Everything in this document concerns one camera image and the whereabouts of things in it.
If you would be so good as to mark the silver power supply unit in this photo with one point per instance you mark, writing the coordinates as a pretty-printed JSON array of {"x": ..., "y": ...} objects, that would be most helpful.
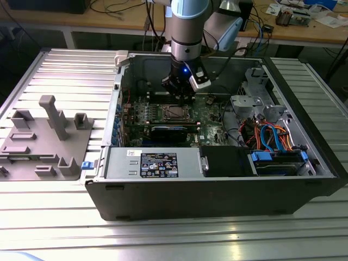
[{"x": 119, "y": 163}]

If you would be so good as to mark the small black box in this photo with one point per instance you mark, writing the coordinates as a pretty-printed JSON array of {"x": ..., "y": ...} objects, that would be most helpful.
[{"x": 269, "y": 28}]

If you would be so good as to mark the green motherboard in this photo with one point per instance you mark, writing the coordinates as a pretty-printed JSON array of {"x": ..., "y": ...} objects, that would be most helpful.
[{"x": 206, "y": 127}]

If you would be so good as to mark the silver CPU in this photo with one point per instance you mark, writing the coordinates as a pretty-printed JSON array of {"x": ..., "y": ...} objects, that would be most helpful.
[{"x": 175, "y": 112}]

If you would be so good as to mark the grey parts rack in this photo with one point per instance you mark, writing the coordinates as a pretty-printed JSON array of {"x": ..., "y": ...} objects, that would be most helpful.
[{"x": 40, "y": 152}]

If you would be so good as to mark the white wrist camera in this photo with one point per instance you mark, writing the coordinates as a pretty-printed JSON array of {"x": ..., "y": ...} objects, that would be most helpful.
[{"x": 199, "y": 84}]

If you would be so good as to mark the black drive bay cover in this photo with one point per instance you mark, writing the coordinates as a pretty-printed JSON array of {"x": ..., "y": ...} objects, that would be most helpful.
[{"x": 223, "y": 161}]

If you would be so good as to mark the green circuit module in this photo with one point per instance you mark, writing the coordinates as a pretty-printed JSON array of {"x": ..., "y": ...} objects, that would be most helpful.
[{"x": 301, "y": 19}]

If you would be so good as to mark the wooden desk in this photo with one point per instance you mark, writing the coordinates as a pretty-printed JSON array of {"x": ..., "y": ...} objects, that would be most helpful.
[{"x": 81, "y": 20}]

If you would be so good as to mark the beige plastic bracket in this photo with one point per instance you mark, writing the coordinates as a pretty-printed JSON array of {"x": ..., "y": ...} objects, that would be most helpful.
[{"x": 121, "y": 58}]

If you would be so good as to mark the black PC case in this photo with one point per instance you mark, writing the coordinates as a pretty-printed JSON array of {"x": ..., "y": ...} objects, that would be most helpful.
[{"x": 190, "y": 201}]

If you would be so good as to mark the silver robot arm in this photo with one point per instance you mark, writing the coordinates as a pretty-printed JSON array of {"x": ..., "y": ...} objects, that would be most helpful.
[{"x": 187, "y": 32}]

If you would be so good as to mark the CPU cooler with fins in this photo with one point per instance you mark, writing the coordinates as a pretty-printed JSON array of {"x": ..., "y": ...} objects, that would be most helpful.
[{"x": 284, "y": 17}]

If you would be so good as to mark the large black box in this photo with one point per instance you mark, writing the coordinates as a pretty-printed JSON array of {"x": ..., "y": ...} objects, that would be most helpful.
[{"x": 46, "y": 5}]

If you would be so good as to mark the black power supply label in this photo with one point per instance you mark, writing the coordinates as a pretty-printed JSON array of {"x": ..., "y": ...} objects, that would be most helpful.
[{"x": 159, "y": 166}]

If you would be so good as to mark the black graphics card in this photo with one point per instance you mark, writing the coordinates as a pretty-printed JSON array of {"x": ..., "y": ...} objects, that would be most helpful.
[{"x": 163, "y": 136}]

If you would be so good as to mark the hard disk in blue carrier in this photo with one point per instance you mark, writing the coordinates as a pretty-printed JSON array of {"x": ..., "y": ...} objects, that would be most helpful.
[{"x": 272, "y": 166}]

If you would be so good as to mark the white paper sheets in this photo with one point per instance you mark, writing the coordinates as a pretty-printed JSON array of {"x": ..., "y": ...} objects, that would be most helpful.
[{"x": 330, "y": 21}]

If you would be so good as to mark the grey metal drive cage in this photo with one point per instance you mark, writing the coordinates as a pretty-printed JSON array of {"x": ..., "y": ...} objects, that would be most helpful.
[{"x": 244, "y": 102}]

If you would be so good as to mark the black tower box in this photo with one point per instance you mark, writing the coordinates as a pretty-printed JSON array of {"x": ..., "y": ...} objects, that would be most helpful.
[{"x": 248, "y": 16}]

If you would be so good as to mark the blue case latch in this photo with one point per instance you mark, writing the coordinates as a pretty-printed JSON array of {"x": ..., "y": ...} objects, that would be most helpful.
[{"x": 86, "y": 165}]

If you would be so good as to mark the white label sheet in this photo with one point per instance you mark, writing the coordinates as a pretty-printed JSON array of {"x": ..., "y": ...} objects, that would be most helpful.
[{"x": 240, "y": 44}]

